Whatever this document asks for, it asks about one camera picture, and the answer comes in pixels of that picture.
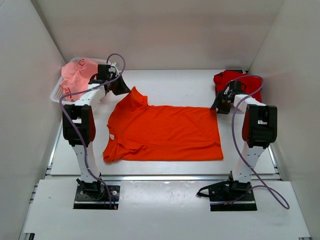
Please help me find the orange t shirt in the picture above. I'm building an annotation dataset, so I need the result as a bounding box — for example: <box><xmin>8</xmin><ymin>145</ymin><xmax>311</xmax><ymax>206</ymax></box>
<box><xmin>102</xmin><ymin>87</ymin><xmax>224</xmax><ymax>163</ymax></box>

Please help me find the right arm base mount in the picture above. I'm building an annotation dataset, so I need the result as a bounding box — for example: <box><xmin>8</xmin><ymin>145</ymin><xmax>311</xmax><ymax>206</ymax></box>
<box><xmin>196</xmin><ymin>175</ymin><xmax>258</xmax><ymax>212</ymax></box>

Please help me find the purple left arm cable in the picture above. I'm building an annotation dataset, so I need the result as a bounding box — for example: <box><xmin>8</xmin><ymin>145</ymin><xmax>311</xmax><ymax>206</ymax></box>
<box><xmin>58</xmin><ymin>53</ymin><xmax>127</xmax><ymax>210</ymax></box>

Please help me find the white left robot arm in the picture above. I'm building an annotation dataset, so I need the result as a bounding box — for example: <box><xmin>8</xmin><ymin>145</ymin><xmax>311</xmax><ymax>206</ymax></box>
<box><xmin>59</xmin><ymin>62</ymin><xmax>131</xmax><ymax>199</ymax></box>

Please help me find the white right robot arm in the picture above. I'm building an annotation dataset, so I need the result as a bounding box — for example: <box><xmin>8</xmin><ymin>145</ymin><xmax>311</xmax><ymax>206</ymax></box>
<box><xmin>210</xmin><ymin>75</ymin><xmax>278</xmax><ymax>200</ymax></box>

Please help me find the aluminium table rail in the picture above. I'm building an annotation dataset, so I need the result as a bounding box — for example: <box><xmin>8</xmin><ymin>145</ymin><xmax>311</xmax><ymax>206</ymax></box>
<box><xmin>99</xmin><ymin>174</ymin><xmax>281</xmax><ymax>182</ymax></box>

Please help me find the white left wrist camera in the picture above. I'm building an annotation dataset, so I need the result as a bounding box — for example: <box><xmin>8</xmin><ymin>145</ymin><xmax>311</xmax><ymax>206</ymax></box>
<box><xmin>110</xmin><ymin>62</ymin><xmax>119</xmax><ymax>73</ymax></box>

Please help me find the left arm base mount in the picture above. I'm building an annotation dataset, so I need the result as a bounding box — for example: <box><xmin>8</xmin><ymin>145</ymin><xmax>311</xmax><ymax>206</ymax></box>
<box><xmin>73</xmin><ymin>178</ymin><xmax>121</xmax><ymax>210</ymax></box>

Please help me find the red folded t shirt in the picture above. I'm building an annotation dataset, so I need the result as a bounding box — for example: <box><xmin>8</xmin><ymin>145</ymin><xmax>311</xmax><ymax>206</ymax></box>
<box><xmin>213</xmin><ymin>70</ymin><xmax>262</xmax><ymax>95</ymax></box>

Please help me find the pink t shirt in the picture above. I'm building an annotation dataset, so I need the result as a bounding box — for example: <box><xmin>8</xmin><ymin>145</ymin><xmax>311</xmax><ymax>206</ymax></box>
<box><xmin>59</xmin><ymin>58</ymin><xmax>98</xmax><ymax>95</ymax></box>

